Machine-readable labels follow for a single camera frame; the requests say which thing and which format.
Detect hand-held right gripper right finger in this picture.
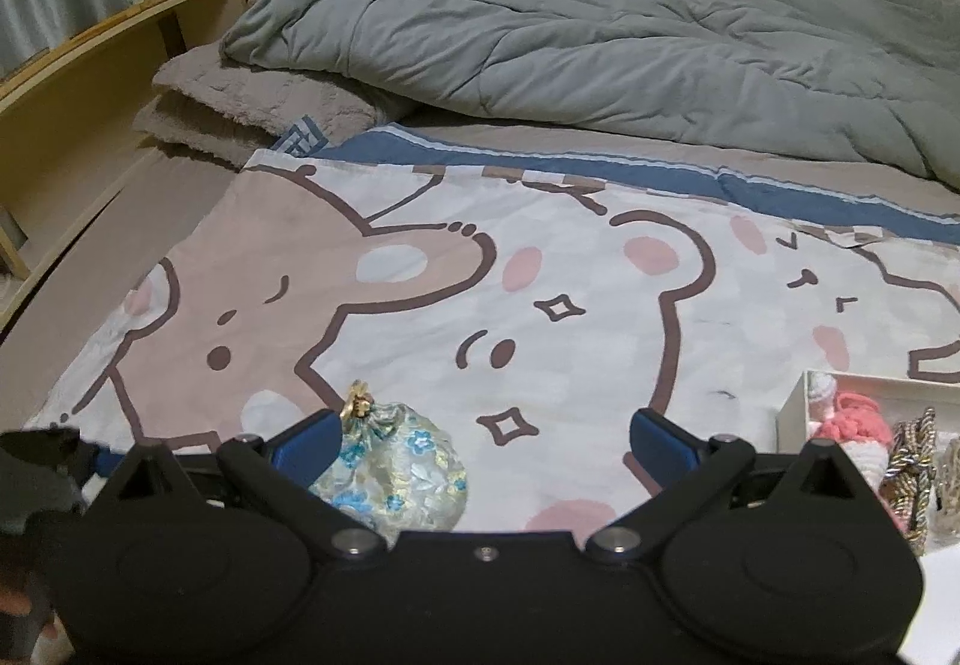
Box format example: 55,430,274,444
585,408,901,565

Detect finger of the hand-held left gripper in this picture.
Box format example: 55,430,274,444
75,440,127,486

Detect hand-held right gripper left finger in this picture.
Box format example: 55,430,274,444
86,408,391,565

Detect floral brocade pouch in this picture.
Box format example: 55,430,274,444
309,380,467,550

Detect white cardboard box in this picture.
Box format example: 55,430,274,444
776,369,960,665

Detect pink crochet doll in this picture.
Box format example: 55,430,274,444
806,372,897,486

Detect bear printed blanket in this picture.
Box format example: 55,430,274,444
22,121,960,538

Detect bed with beige sheet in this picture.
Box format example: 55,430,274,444
0,118,960,430

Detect wooden headboard shelf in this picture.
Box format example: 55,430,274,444
0,0,312,336

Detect beige folded fleece blanket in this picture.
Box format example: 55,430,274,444
133,46,421,171

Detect grey quilt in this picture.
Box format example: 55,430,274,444
219,0,960,201

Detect braided multicolour cord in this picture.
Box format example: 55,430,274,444
885,408,938,538

